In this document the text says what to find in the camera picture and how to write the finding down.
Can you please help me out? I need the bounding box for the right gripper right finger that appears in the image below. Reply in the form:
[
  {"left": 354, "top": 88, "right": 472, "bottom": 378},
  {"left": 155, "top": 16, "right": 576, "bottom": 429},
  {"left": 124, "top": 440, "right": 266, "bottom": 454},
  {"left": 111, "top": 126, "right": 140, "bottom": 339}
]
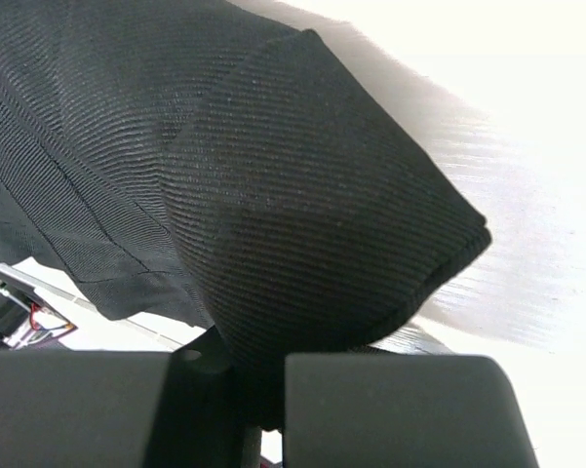
[{"left": 284, "top": 353, "right": 538, "bottom": 468}]

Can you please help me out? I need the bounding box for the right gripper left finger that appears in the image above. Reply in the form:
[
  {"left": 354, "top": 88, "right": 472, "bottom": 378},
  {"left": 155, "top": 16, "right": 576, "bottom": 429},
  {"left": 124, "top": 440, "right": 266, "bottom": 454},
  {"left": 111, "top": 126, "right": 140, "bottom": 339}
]
[{"left": 0, "top": 330, "right": 261, "bottom": 467}]

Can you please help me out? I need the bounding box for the black pleated skirt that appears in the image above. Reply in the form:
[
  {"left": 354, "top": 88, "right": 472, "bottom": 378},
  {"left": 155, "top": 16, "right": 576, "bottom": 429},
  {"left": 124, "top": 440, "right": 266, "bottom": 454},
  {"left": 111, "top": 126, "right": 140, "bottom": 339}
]
[{"left": 0, "top": 1, "right": 490, "bottom": 429}]

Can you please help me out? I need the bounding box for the front aluminium frame rail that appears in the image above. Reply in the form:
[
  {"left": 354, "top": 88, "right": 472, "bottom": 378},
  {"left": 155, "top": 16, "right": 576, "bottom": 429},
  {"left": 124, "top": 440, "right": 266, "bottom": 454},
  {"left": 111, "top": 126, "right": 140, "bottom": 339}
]
[{"left": 0, "top": 258, "right": 204, "bottom": 352}]

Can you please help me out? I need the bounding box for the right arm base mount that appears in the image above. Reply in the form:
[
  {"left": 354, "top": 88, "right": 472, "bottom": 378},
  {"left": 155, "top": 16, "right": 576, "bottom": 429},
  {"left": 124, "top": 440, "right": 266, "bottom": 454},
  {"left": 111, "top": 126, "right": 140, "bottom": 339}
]
[{"left": 0, "top": 283, "right": 78, "bottom": 351}]

